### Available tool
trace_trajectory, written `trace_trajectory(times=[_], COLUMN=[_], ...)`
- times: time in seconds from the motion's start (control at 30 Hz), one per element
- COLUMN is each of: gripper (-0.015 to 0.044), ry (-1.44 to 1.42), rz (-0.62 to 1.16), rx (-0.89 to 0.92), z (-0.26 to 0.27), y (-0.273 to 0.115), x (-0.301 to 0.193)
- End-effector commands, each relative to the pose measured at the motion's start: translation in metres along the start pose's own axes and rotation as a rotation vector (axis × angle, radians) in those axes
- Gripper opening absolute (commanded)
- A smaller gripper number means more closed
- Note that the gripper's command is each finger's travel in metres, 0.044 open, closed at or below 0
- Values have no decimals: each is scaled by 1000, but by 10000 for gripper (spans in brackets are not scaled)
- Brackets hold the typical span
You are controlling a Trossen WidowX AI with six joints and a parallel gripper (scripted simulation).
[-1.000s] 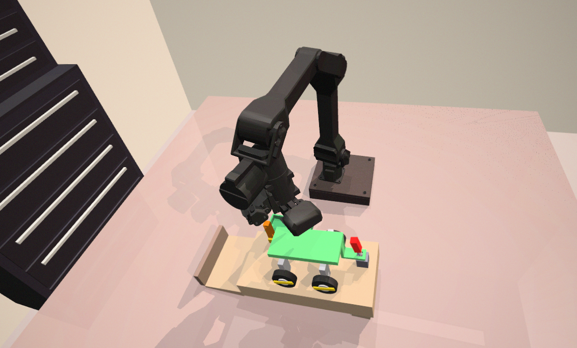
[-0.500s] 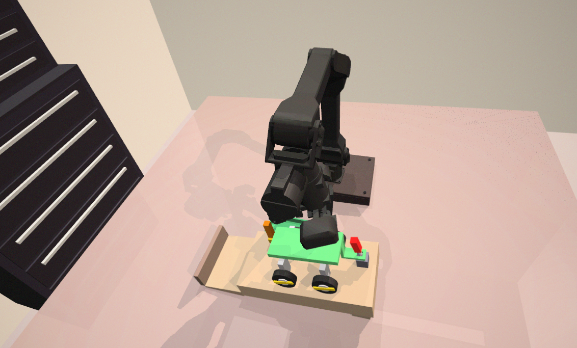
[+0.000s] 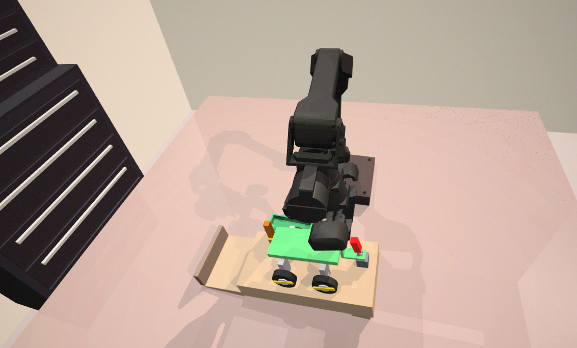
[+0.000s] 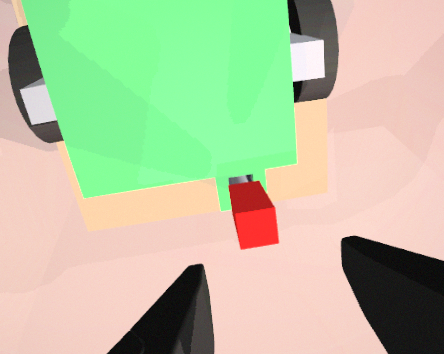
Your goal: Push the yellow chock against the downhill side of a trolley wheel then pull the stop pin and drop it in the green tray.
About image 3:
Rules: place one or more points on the tan wooden ramp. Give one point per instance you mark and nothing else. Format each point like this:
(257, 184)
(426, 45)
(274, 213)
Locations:
(240, 265)

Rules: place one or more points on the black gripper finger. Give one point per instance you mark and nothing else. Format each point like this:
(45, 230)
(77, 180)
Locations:
(349, 211)
(349, 224)

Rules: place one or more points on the red-headed pin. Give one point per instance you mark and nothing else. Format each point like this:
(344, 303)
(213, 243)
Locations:
(355, 243)

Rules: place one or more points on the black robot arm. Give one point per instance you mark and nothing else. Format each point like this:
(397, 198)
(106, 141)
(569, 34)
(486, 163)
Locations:
(317, 128)

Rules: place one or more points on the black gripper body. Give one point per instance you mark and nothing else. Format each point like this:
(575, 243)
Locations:
(333, 234)

